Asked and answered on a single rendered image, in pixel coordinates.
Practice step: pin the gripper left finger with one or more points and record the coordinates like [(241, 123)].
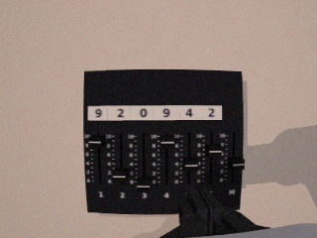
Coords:
[(191, 224)]

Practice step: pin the black lighting desk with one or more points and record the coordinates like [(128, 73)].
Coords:
[(130, 114)]

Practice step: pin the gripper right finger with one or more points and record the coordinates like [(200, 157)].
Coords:
[(228, 222)]

